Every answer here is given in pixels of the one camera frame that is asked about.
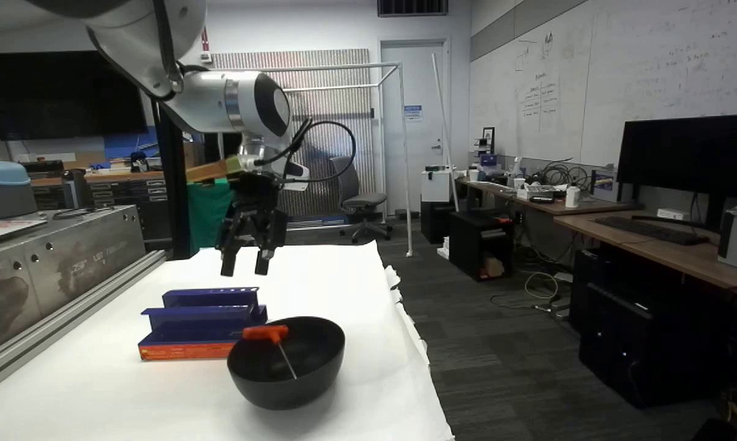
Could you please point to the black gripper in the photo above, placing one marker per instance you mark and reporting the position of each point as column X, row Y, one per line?
column 255, row 203

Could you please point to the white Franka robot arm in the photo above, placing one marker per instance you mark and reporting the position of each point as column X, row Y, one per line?
column 211, row 101

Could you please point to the black bowl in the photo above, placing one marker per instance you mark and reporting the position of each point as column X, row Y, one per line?
column 285, row 368

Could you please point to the green cloth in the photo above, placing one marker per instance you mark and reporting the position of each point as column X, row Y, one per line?
column 209, row 211

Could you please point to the blue and orange tool rack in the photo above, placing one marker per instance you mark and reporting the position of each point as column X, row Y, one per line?
column 199, row 321

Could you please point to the white table cover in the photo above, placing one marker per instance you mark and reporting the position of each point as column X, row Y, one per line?
column 325, row 277

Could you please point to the black vertical pole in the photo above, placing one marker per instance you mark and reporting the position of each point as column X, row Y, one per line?
column 171, row 188

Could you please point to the grey office chair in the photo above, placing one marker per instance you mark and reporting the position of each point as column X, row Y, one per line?
column 366, row 201

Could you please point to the grey partition panel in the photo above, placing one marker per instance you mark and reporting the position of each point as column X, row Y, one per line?
column 333, row 88

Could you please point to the small black box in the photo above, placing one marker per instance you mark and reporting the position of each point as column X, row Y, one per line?
column 437, row 222

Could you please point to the white door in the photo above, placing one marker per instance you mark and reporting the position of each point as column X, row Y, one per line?
column 416, row 123

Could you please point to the red pipe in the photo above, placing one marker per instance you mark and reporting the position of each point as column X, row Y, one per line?
column 203, row 44

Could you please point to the black storage box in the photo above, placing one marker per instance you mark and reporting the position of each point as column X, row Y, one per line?
column 477, row 246

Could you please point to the grey blue device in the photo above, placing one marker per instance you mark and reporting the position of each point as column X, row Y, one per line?
column 1, row 189

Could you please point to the ceiling air vent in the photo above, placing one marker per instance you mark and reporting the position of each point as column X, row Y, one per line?
column 412, row 6

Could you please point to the cluttered wooden workbench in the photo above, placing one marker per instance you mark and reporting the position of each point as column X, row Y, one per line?
column 546, row 203

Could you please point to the white cup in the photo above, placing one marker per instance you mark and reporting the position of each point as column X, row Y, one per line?
column 571, row 196

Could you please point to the black keyboard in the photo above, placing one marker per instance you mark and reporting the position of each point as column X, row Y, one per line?
column 651, row 228

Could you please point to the wooden desk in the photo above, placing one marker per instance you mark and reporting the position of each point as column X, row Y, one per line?
column 677, row 254

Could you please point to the black computer monitor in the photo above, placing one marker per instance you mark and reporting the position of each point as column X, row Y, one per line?
column 685, row 156

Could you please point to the yellow wrist camera bar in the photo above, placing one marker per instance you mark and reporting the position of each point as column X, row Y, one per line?
column 216, row 170

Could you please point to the aluminium rail base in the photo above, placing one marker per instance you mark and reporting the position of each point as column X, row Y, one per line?
column 57, row 260

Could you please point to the white pipe frame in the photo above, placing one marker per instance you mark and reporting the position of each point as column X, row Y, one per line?
column 401, row 148

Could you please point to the black wall screen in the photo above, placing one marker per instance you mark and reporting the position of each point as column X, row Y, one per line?
column 50, row 94

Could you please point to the wall whiteboard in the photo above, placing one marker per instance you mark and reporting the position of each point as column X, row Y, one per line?
column 628, row 74

